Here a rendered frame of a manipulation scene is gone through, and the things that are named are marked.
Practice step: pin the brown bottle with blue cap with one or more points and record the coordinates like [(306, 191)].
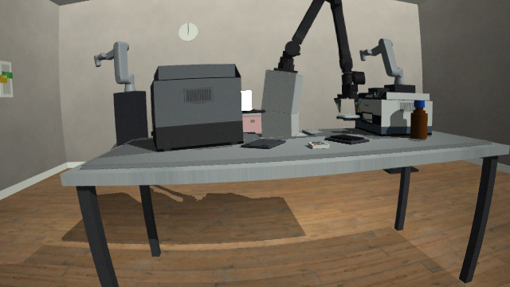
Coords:
[(418, 121)]

